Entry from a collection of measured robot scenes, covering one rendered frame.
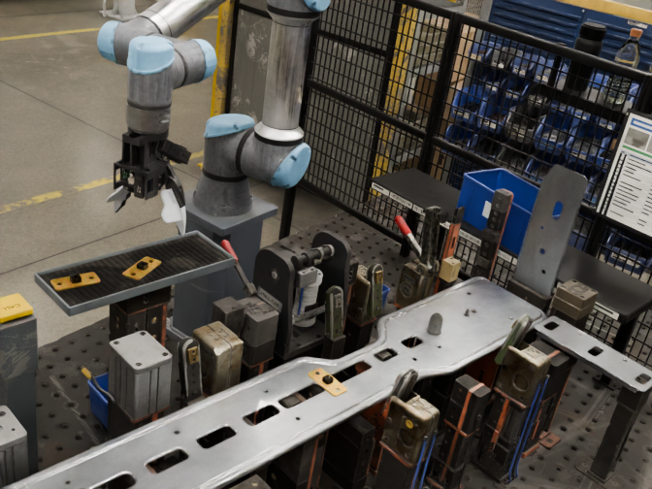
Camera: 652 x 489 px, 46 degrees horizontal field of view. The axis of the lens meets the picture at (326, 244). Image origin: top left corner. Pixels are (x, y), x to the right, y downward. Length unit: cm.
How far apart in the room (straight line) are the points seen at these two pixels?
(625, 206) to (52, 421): 155
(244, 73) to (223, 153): 276
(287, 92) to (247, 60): 282
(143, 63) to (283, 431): 69
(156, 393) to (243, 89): 334
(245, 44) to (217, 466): 346
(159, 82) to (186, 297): 84
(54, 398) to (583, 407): 138
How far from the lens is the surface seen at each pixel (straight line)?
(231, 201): 190
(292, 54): 172
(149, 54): 132
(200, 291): 200
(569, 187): 196
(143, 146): 137
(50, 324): 342
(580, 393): 229
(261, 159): 179
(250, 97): 458
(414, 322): 180
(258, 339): 159
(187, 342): 144
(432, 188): 245
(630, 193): 220
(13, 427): 135
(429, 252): 188
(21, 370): 150
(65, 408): 192
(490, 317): 190
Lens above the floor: 196
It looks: 28 degrees down
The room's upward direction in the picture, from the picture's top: 9 degrees clockwise
